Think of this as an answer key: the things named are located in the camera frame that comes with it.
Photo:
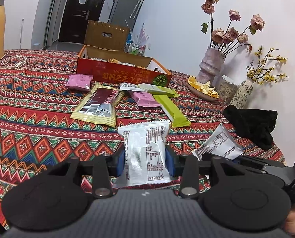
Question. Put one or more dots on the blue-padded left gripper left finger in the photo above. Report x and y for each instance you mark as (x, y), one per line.
(119, 160)

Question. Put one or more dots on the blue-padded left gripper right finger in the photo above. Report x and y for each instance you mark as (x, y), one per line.
(171, 159)

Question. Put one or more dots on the white snack packet with table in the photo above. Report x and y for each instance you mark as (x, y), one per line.
(145, 154)

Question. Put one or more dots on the long green snack bar packet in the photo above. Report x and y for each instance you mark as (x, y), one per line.
(172, 111)

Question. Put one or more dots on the pink snack packet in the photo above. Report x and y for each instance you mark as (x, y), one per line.
(79, 82)
(144, 99)

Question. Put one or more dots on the yellow maroon snack packet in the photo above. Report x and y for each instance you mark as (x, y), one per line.
(98, 106)

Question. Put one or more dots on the black glove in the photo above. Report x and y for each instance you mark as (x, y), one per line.
(253, 124)

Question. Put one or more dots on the green white snack packet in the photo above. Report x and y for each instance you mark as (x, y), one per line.
(149, 88)

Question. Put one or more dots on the bowl of orange peels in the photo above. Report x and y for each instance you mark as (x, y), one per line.
(203, 91)

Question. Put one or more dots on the glass jar of seeds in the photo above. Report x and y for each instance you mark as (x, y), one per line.
(227, 89)

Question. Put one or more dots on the colourful patterned tablecloth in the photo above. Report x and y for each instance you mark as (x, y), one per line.
(36, 130)

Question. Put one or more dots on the red cardboard snack box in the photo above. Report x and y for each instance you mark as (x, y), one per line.
(117, 67)

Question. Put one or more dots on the small floral vase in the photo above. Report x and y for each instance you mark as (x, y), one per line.
(241, 96)

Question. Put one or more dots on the pink textured vase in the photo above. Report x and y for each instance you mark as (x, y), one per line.
(210, 65)

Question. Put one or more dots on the yellow flower branches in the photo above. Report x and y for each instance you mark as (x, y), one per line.
(266, 67)

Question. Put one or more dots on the brown wooden chair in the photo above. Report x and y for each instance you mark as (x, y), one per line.
(106, 36)

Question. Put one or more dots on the dark entrance door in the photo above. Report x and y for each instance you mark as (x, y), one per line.
(75, 19)

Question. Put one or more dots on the grey refrigerator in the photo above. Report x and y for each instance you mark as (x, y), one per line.
(125, 12)

